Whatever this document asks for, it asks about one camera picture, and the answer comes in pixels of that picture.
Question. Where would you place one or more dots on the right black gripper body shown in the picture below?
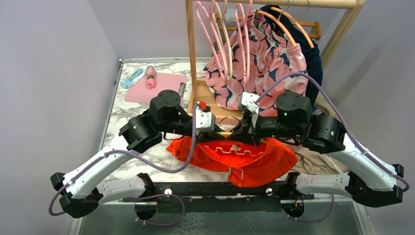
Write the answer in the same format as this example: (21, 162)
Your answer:
(267, 126)

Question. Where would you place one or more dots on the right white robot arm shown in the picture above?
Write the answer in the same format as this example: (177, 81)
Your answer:
(369, 182)

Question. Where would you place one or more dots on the pink tube bottle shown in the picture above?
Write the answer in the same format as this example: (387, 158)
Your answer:
(150, 73)

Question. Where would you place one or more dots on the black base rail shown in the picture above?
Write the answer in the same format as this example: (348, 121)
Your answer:
(175, 197)

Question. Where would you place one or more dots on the orange wooden hanger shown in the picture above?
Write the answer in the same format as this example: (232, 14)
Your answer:
(293, 26)

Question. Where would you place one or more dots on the wooden clothes rack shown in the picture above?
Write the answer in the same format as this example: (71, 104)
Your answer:
(200, 91)

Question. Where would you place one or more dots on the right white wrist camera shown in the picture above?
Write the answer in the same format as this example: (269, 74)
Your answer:
(248, 100)

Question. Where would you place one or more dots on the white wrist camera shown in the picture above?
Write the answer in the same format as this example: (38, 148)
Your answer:
(204, 118)
(248, 100)

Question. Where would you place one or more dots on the light blue package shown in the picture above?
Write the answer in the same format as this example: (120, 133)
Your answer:
(132, 79)

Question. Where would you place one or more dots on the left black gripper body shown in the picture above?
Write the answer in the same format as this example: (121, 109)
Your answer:
(180, 125)

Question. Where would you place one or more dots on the pink clipboard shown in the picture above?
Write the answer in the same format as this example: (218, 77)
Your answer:
(140, 93)

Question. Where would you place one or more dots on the pink hanger holding shorts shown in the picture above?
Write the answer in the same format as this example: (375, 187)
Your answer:
(243, 32)

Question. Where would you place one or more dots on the navy blue garment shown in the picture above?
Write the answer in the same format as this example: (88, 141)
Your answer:
(313, 62)

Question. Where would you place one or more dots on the cream hanger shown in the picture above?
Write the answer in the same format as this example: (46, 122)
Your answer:
(225, 47)

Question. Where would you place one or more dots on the orange shorts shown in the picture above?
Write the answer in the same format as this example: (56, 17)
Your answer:
(246, 171)

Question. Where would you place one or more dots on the beige garment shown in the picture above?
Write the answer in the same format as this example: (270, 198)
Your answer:
(310, 162)

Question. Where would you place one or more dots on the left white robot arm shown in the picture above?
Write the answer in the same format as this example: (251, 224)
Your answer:
(82, 190)

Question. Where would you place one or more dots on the pink shark print shorts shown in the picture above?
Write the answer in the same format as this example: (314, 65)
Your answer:
(272, 57)

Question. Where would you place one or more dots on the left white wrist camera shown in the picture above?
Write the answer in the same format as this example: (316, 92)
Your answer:
(204, 118)

